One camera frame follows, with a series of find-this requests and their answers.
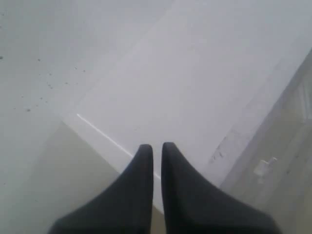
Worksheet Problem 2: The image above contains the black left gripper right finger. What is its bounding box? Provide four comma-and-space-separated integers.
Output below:
161, 142, 281, 234

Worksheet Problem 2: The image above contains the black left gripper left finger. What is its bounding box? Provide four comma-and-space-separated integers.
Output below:
49, 144, 154, 234

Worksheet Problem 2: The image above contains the white plastic drawer cabinet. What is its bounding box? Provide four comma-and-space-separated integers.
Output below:
64, 0, 312, 233

